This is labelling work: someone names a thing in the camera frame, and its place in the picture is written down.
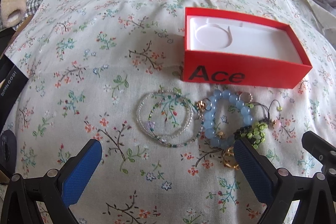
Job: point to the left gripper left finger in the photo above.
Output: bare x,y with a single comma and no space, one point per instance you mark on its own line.
57,189

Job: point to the floral bed quilt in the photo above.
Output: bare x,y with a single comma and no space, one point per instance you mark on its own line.
111,70

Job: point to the red Ace box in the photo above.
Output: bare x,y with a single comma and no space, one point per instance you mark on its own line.
236,48

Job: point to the small pearl hoop earring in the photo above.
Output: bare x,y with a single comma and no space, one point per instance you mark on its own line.
246,97

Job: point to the black phone box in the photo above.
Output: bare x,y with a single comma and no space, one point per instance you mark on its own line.
13,80

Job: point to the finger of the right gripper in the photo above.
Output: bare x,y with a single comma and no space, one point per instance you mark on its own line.
320,149

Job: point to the gold ring cluster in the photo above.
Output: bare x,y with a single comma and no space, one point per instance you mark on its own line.
228,159

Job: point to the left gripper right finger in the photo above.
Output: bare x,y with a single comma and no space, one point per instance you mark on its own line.
277,188

